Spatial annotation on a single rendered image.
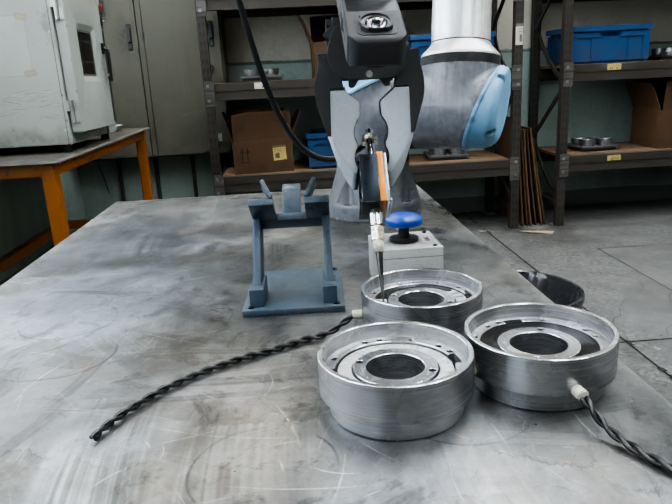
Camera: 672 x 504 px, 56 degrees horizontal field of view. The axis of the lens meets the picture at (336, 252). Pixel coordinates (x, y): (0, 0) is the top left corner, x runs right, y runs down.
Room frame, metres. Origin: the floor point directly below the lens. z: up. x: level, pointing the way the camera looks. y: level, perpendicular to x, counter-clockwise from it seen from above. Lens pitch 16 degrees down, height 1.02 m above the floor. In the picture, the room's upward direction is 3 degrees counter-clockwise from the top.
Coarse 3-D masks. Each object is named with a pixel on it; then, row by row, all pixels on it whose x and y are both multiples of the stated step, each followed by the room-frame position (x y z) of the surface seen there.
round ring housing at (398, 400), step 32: (320, 352) 0.39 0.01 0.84; (352, 352) 0.42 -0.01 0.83; (384, 352) 0.41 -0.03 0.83; (416, 352) 0.41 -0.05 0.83; (448, 352) 0.41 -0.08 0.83; (320, 384) 0.38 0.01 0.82; (352, 384) 0.35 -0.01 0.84; (384, 384) 0.34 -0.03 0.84; (416, 384) 0.34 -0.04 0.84; (448, 384) 0.35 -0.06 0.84; (352, 416) 0.35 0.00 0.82; (384, 416) 0.34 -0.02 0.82; (416, 416) 0.34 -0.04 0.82; (448, 416) 0.36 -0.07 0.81
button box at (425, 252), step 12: (384, 240) 0.66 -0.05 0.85; (396, 240) 0.65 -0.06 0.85; (408, 240) 0.65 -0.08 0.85; (420, 240) 0.66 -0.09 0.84; (432, 240) 0.65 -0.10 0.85; (372, 252) 0.66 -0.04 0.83; (384, 252) 0.63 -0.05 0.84; (396, 252) 0.63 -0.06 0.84; (408, 252) 0.63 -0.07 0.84; (420, 252) 0.63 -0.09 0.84; (432, 252) 0.63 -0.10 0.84; (372, 264) 0.66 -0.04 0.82; (384, 264) 0.63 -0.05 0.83; (396, 264) 0.63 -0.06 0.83; (408, 264) 0.63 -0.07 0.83; (420, 264) 0.63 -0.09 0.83; (432, 264) 0.63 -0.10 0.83
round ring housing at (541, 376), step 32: (480, 320) 0.45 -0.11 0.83; (576, 320) 0.45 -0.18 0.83; (480, 352) 0.39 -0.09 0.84; (512, 352) 0.40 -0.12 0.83; (544, 352) 0.43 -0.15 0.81; (576, 352) 0.40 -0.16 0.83; (608, 352) 0.38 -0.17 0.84; (480, 384) 0.40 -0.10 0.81; (512, 384) 0.37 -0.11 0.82; (544, 384) 0.37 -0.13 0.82; (576, 384) 0.36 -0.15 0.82
